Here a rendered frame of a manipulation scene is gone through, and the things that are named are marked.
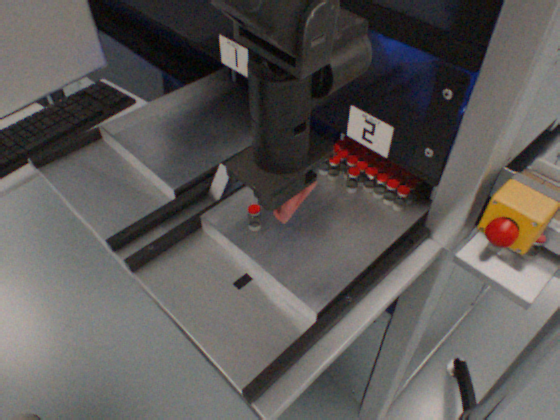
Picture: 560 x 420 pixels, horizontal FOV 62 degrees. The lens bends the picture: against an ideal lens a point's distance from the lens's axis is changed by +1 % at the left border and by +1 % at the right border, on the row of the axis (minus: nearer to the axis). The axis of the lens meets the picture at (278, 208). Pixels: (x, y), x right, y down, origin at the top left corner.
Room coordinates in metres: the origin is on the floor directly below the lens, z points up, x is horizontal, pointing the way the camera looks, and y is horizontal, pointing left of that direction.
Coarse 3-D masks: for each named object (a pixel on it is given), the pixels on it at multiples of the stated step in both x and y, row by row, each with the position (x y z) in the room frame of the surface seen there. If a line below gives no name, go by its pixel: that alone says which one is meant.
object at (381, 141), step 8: (352, 112) 0.63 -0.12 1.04; (360, 112) 0.62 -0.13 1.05; (352, 120) 0.63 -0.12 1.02; (360, 120) 0.62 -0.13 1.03; (368, 120) 0.61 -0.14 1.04; (376, 120) 0.60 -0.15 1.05; (352, 128) 0.63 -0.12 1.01; (360, 128) 0.62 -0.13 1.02; (368, 128) 0.61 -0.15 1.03; (376, 128) 0.59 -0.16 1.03; (384, 128) 0.58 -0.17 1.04; (392, 128) 0.58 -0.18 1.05; (352, 136) 0.63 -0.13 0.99; (360, 136) 0.61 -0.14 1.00; (368, 136) 0.60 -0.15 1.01; (376, 136) 0.59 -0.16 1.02; (384, 136) 0.58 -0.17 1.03; (368, 144) 0.60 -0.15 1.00; (376, 144) 0.59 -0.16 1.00; (384, 144) 0.58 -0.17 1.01; (384, 152) 0.58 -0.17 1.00
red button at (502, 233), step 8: (488, 224) 0.42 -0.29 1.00; (496, 224) 0.41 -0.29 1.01; (504, 224) 0.41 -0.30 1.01; (512, 224) 0.41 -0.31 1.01; (488, 232) 0.41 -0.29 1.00; (496, 232) 0.40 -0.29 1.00; (504, 232) 0.40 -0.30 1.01; (512, 232) 0.40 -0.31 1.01; (496, 240) 0.40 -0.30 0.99; (504, 240) 0.39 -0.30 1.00; (512, 240) 0.39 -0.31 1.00
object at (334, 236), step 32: (320, 192) 0.60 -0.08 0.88; (352, 192) 0.60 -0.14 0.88; (224, 224) 0.52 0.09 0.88; (288, 224) 0.52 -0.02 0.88; (320, 224) 0.52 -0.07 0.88; (352, 224) 0.52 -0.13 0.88; (384, 224) 0.52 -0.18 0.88; (416, 224) 0.51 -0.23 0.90; (256, 256) 0.45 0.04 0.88; (288, 256) 0.45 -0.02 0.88; (320, 256) 0.45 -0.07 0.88; (352, 256) 0.45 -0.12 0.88; (384, 256) 0.45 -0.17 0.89; (288, 288) 0.37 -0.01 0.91; (320, 288) 0.39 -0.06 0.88
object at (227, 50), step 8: (224, 40) 0.87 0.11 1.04; (224, 48) 0.87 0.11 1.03; (232, 48) 0.85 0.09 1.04; (240, 48) 0.83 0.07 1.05; (224, 56) 0.87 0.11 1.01; (232, 56) 0.85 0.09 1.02; (240, 56) 0.83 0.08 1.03; (232, 64) 0.85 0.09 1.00; (240, 64) 0.83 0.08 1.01; (240, 72) 0.84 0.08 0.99
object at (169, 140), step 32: (192, 96) 0.92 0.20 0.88; (224, 96) 0.92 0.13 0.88; (128, 128) 0.80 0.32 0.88; (160, 128) 0.80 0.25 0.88; (192, 128) 0.80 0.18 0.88; (224, 128) 0.80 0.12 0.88; (128, 160) 0.69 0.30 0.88; (160, 160) 0.69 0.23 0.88; (192, 160) 0.69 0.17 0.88; (224, 160) 0.66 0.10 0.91
